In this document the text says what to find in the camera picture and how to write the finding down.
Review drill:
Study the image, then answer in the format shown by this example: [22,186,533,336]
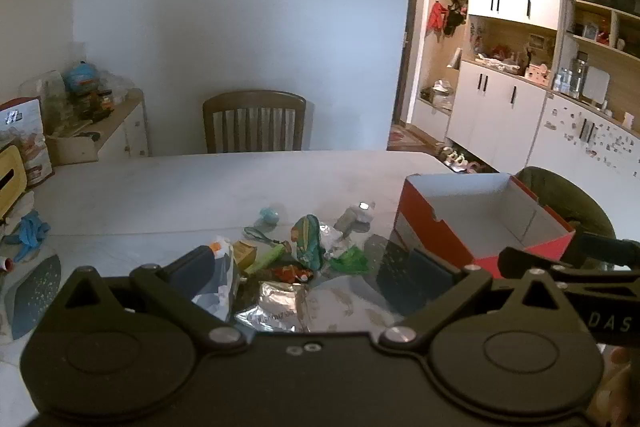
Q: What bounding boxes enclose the clear glass jar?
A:
[570,52,591,98]

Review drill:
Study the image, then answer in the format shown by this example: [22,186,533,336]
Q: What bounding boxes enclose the row of shoes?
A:
[435,146,485,174]

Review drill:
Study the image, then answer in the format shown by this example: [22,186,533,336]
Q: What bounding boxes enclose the teal speckled mat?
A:
[2,254,63,341]

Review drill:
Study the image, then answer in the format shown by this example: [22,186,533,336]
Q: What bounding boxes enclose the small green scissors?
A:
[243,226,274,245]

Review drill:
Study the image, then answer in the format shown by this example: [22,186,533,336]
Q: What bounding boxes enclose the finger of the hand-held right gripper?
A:
[567,232,640,268]
[497,247,593,303]

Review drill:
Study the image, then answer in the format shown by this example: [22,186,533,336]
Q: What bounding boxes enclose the blue globe toy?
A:
[64,61,101,94]

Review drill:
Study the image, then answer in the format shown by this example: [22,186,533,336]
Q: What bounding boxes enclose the red white snack bag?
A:
[0,98,55,188]

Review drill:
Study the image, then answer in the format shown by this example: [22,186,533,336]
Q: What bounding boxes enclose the yellow cardboard box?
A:
[232,241,258,270]

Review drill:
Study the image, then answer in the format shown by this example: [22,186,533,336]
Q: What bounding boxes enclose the green jacket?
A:
[515,167,617,270]

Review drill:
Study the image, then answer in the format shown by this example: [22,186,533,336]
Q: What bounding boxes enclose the silver foil packet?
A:
[235,281,311,333]

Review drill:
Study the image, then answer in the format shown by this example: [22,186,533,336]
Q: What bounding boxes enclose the white printed plastic bag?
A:
[192,237,241,324]

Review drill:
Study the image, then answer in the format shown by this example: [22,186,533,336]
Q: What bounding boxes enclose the person's right hand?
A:
[595,347,640,427]

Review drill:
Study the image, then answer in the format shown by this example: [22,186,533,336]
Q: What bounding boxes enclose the white wooden sideboard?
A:
[47,88,150,165]

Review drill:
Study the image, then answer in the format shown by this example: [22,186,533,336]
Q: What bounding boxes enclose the green plastic bag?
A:
[330,246,370,274]

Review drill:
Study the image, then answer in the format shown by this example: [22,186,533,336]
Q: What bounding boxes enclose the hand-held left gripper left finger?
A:
[50,245,248,355]

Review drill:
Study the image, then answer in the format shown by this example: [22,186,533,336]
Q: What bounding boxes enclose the sticker covered white cabinet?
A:
[527,94,640,208]

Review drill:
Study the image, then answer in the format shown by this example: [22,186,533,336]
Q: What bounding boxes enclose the orange toy keychain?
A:
[260,264,315,284]

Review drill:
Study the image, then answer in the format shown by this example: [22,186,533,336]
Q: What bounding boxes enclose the dark wooden door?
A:
[392,0,428,125]

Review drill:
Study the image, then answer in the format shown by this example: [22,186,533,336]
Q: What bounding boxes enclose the white base cabinet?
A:
[445,59,548,174]

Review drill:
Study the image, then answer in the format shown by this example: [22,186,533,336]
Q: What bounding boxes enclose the blue gloves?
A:
[5,209,51,263]

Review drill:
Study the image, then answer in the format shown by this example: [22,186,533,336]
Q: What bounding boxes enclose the red cardboard box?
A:
[392,172,577,280]

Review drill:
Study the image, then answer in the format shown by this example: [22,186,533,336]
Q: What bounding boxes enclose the wooden chair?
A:
[202,91,307,154]

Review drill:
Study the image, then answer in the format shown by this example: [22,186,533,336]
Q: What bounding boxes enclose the patterned rug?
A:
[387,127,436,150]

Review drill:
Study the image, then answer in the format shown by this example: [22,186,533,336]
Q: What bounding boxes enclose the white square board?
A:
[582,67,611,106]

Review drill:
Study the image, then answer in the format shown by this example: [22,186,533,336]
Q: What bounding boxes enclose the crumpled silver wrapper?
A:
[317,222,346,259]

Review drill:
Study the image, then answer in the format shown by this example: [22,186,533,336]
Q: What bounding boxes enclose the white plastic bottle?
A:
[334,201,377,234]

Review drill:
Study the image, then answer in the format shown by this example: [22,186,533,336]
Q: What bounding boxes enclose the black hanging bag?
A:
[443,2,469,36]

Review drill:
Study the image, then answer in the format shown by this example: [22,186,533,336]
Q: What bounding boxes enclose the green handled tool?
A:
[245,243,292,278]

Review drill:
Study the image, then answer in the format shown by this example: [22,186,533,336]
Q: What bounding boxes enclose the red hanging bag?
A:
[427,1,449,32]

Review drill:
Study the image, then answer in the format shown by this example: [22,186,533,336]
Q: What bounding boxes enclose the yellow tissue box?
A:
[0,144,28,220]

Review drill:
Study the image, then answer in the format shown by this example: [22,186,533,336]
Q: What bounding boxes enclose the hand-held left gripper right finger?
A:
[377,248,583,355]

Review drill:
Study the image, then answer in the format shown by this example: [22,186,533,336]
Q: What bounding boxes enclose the green snack packet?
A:
[291,214,323,270]

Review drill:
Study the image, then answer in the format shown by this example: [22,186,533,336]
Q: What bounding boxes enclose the crumpled clear bag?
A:
[97,69,136,106]

